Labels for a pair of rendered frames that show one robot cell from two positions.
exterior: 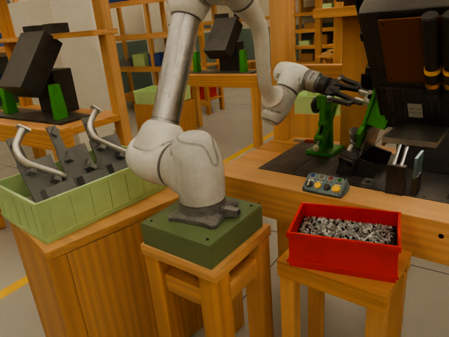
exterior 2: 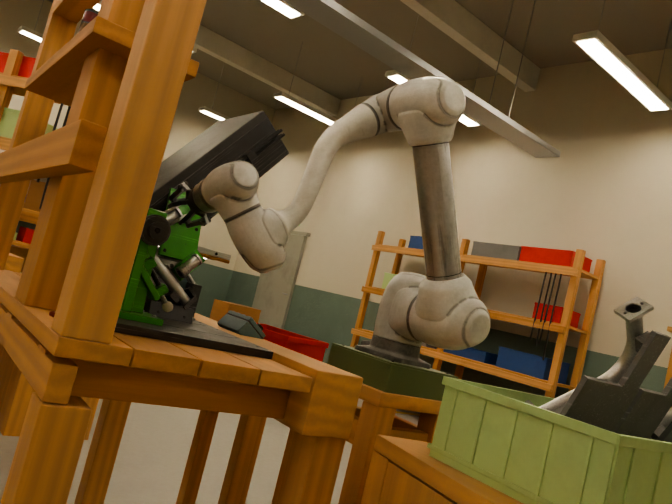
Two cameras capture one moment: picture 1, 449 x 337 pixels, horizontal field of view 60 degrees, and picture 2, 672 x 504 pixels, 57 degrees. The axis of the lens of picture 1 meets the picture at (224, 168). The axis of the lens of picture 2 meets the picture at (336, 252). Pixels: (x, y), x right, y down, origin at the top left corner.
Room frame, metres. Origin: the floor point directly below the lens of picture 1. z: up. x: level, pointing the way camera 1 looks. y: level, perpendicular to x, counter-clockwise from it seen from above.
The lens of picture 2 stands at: (3.12, 0.37, 1.05)
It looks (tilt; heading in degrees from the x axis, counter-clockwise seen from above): 5 degrees up; 196
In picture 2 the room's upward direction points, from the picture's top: 14 degrees clockwise
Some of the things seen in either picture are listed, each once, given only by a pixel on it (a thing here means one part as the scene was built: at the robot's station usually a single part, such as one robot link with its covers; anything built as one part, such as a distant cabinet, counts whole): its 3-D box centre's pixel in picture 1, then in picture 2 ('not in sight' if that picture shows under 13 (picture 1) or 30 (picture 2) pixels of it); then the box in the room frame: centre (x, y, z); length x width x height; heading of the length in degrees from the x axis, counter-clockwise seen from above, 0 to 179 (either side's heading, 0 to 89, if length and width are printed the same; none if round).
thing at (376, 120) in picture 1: (381, 107); (178, 225); (1.42, -0.61, 1.17); 0.13 x 0.12 x 0.20; 51
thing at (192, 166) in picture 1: (196, 165); (407, 307); (1.16, 0.09, 1.10); 0.18 x 0.16 x 0.22; 50
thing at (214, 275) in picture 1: (207, 239); (384, 391); (1.16, 0.08, 0.83); 0.32 x 0.32 x 0.04; 52
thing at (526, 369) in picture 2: not in sight; (455, 332); (-4.51, -0.09, 1.10); 3.01 x 0.55 x 2.20; 55
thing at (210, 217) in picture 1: (208, 205); (389, 348); (1.15, 0.06, 0.96); 0.22 x 0.18 x 0.06; 61
